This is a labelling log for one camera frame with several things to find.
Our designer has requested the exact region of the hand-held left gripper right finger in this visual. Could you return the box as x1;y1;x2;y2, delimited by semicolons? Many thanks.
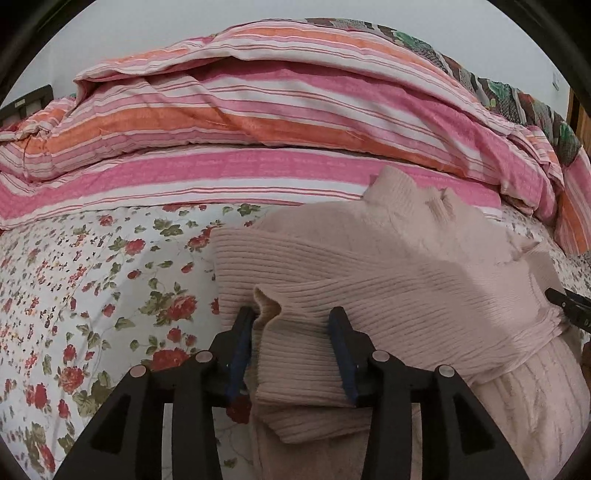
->
328;306;530;480

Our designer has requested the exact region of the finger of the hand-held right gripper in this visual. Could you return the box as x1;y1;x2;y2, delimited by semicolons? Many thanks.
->
545;286;591;331

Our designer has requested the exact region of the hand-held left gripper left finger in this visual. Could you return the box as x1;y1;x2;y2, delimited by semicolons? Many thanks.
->
53;307;257;480

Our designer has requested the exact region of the pink knit sweater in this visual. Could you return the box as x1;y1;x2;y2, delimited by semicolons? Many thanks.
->
210;165;583;480

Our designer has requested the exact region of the floral bed sheet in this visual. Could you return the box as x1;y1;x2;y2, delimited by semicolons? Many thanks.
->
0;202;591;480

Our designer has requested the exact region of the patchwork patterned blanket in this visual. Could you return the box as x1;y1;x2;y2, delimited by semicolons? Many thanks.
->
305;17;583;168

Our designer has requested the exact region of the pink orange striped duvet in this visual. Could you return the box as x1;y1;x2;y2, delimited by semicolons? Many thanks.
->
0;18;591;256

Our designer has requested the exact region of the dark wooden headboard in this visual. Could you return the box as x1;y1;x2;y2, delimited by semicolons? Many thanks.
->
0;84;54;129

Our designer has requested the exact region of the brown wooden door frame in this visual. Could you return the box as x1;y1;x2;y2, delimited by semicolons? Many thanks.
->
567;90;581;139

